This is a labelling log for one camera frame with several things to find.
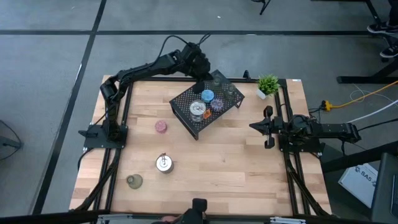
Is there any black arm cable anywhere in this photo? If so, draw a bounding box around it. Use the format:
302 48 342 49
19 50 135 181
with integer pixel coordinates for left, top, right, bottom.
157 33 212 63

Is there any office chair base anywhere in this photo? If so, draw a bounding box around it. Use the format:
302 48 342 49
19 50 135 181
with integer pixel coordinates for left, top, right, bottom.
0 119 23 161

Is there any black chair leg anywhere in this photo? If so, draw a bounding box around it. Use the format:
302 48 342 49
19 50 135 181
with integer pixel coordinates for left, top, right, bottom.
251 0 272 16

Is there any blue patterned candle tin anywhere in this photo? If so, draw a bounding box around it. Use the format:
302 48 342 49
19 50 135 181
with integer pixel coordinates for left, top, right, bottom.
201 89 215 103

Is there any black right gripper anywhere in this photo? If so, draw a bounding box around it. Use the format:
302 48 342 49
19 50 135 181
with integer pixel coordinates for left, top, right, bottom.
249 105 292 149

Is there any ribbed glass candlestick holder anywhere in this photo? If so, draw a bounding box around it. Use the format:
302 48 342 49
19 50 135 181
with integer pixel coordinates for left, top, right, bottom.
126 173 144 190
211 75 223 90
226 82 239 100

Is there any green plant in white pot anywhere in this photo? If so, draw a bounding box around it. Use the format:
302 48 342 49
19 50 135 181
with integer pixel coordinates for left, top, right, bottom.
256 73 280 100

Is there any dark floral patterned candle tin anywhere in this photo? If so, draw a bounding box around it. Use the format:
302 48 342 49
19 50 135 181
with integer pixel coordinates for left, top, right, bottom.
210 98 225 113

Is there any person's shoe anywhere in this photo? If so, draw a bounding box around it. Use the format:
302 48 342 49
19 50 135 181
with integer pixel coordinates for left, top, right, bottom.
379 44 398 59
366 23 392 34

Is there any black desk base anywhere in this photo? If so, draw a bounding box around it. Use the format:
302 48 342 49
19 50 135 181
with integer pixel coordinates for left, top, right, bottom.
337 58 398 84

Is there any black crossbeam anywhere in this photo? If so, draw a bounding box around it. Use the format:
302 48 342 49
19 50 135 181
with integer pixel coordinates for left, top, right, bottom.
0 210 398 224

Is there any yellow extension cable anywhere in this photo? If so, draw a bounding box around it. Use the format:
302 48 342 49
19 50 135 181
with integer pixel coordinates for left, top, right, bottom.
322 80 398 112

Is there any silver metal bracket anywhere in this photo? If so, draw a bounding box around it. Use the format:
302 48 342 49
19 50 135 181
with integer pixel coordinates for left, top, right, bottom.
269 216 308 224
96 213 134 224

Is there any black perforated metal shelf riser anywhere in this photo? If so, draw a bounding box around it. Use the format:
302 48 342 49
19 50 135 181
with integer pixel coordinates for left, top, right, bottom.
169 69 246 141

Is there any black handheld device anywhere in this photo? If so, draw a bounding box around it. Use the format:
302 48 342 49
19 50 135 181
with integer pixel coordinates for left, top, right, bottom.
181 197 208 224

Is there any black slanted desk leg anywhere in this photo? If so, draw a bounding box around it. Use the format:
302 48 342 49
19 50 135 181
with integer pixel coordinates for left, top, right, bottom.
321 140 398 174

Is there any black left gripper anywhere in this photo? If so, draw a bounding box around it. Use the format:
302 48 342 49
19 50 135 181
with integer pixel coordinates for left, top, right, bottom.
180 42 216 94

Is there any black aluminium table frame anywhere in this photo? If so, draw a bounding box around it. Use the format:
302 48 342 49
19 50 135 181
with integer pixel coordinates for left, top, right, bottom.
70 68 333 218

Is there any white cardboard box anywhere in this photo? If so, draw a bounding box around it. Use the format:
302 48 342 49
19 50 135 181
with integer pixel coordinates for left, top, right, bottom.
338 163 379 208

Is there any black equipment case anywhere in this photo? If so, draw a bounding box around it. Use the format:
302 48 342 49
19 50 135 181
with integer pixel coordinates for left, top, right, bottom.
369 152 398 224

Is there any person's leg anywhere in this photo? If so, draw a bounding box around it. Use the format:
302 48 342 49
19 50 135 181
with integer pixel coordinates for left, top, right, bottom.
387 0 398 26

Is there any silver candle can orange tag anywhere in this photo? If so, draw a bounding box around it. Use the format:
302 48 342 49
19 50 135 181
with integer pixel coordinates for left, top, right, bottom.
188 99 213 123
155 152 175 174

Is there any pink patterned candle tin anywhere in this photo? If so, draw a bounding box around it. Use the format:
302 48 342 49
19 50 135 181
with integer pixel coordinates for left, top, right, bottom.
154 119 169 134

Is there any white cable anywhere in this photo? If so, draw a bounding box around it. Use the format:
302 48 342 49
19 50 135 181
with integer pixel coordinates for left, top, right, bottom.
348 99 398 124

